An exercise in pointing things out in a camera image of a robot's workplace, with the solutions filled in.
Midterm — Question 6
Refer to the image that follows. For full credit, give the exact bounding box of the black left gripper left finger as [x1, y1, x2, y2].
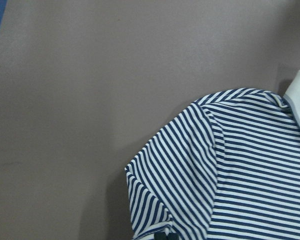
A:
[154, 232, 167, 240]

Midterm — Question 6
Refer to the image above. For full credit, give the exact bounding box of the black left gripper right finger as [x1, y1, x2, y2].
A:
[167, 232, 177, 240]

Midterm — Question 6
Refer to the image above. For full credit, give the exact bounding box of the navy white striped polo shirt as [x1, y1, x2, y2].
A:
[125, 70, 300, 240]

